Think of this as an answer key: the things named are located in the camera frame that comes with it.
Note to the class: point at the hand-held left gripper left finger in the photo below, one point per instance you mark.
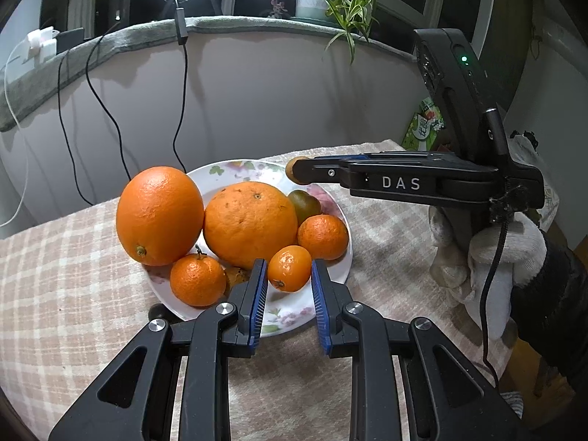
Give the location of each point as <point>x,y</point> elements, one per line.
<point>257,305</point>

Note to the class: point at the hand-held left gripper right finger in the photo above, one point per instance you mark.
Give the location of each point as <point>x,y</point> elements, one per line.
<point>321,308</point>

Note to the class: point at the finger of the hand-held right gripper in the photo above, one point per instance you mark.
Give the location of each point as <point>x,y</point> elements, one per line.
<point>321,172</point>
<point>390,156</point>

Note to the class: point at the white floral plate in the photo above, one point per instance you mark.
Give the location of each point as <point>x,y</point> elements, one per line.
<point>287,312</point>

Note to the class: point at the small brown fruit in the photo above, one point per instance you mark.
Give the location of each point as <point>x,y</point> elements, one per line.
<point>289,169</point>

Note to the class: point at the bruised small orange fruit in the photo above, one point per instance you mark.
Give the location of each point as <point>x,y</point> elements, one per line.
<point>235,278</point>

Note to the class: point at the small oval mandarin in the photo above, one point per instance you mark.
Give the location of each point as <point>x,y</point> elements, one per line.
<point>289,268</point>

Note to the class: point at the smooth large orange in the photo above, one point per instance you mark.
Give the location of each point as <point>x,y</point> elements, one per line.
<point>158,213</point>

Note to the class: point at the person's right hand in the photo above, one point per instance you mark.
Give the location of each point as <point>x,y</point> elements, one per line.
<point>505,257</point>

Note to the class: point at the green-brown kiwi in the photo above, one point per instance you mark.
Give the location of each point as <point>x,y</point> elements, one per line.
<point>305,204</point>

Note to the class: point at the green packet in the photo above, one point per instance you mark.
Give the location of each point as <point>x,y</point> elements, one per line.
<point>420,131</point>

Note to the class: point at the mandarin with stem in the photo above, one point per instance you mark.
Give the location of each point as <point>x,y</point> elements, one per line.
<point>197,280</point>

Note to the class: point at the bumpy large orange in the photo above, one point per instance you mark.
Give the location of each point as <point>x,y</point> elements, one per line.
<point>250,225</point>

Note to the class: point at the white pipe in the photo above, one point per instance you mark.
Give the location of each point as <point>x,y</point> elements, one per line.
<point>558,43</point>

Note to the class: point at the floral cloth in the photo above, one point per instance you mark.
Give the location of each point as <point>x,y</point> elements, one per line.
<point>550,202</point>

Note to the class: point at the small purple plant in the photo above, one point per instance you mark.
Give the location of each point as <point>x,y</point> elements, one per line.
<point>277,9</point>

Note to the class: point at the potted spider plant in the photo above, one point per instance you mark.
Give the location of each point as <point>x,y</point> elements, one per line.
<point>314,2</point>

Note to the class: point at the black power adapter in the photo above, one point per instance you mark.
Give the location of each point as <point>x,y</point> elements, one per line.
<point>71,39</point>

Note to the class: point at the white charger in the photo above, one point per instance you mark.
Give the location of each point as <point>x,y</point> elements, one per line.
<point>41,46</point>

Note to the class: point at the white window frame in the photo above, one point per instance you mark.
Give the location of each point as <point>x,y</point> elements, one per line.
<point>76,0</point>

